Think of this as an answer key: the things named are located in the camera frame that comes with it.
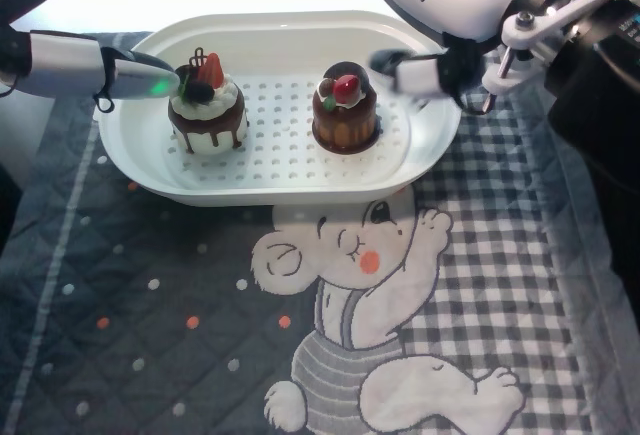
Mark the small red-topped pastry toy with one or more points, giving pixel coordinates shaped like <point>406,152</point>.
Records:
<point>345,120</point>

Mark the white oval perforated basket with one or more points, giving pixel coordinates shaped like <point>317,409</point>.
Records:
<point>280,175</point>

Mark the chocolate cupcake toy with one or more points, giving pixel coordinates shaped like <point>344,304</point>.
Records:
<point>210,120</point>

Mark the grey quilt with printed bear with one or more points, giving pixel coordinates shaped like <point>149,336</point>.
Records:
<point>175,305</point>

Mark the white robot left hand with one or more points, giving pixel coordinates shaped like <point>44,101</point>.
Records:
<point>65,62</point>

